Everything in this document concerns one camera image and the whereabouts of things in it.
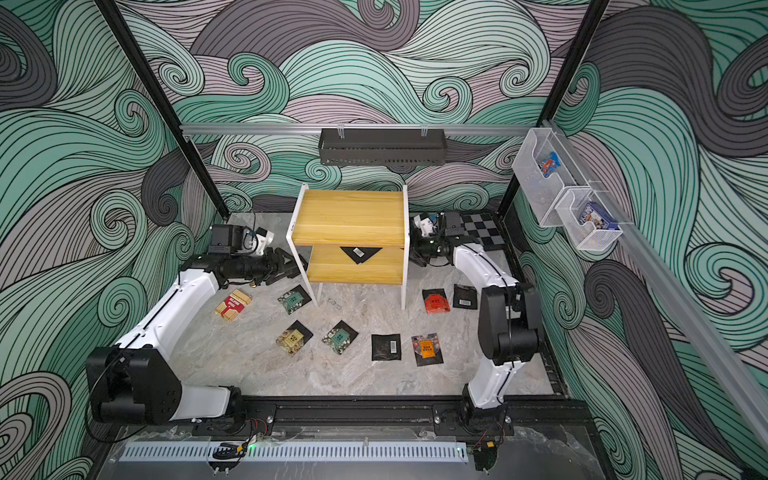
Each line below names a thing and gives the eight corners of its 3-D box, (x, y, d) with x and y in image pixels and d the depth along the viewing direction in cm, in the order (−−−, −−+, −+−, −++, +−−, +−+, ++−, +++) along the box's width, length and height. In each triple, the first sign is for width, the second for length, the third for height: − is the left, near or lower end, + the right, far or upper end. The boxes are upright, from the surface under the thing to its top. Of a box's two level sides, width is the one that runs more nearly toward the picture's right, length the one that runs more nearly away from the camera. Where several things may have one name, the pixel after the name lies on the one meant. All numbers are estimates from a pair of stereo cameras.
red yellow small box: (216, 313, 94) (212, 310, 92) (238, 290, 100) (236, 286, 98) (231, 323, 92) (228, 320, 90) (253, 299, 98) (251, 295, 96)
